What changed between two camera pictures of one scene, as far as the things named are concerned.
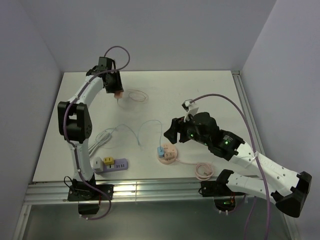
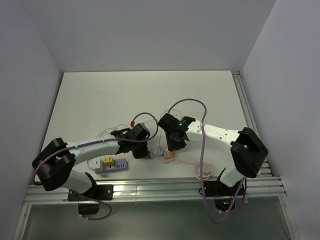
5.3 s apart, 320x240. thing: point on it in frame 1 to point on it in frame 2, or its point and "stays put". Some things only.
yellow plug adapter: x=108 y=160 stays put
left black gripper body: x=115 y=83 to x=140 y=150
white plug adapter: x=97 y=163 stays put
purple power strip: x=119 y=164 stays put
